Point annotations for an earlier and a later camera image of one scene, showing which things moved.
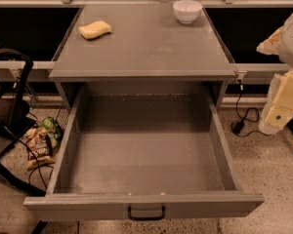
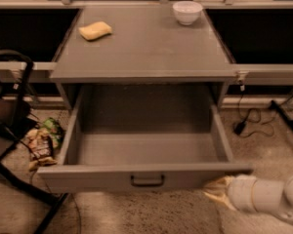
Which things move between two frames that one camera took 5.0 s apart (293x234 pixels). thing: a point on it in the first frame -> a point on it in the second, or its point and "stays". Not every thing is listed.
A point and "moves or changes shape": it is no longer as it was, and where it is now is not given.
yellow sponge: x=95 y=29 stays
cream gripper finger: x=271 y=46 -> x=239 y=189
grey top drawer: x=143 y=152 moves or changes shape
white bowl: x=186 y=11 stays
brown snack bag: x=39 y=146 stays
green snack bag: x=55 y=131 stays
